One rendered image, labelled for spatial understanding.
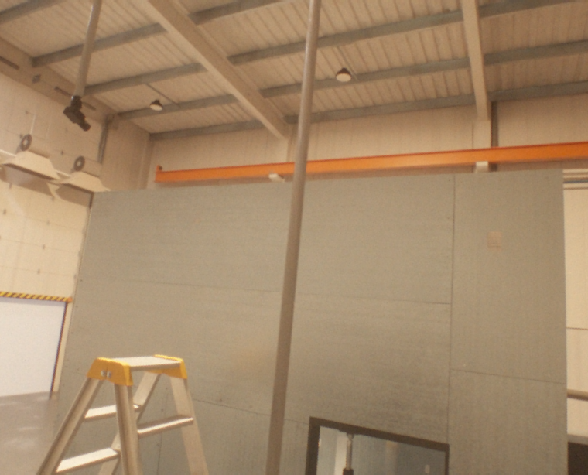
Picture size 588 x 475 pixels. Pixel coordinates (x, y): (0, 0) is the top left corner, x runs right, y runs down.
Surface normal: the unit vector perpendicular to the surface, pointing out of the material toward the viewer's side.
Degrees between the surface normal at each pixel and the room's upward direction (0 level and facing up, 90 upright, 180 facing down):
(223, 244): 90
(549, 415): 90
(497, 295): 90
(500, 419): 90
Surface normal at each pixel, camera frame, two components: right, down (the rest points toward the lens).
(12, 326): 0.89, 0.00
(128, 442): -0.45, -0.25
